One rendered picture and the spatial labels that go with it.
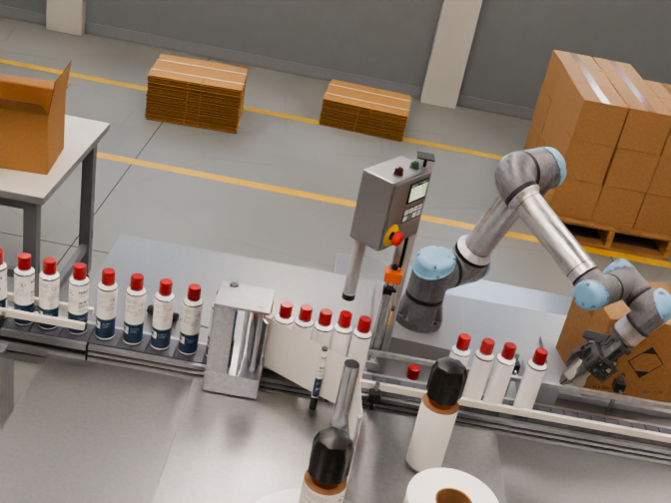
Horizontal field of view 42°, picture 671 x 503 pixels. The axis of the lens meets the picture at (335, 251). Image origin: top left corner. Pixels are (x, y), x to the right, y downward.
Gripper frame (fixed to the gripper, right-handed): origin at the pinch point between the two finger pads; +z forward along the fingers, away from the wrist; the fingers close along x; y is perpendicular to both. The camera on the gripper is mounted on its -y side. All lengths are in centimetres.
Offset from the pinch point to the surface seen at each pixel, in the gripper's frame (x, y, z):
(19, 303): -123, 3, 77
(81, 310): -109, 2, 68
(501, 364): -16.9, 2.8, 6.6
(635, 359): 22.1, -18.5, -11.0
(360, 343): -48, 3, 26
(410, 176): -68, -5, -15
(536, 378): -7.2, 3.1, 3.5
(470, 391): -16.7, 2.7, 18.3
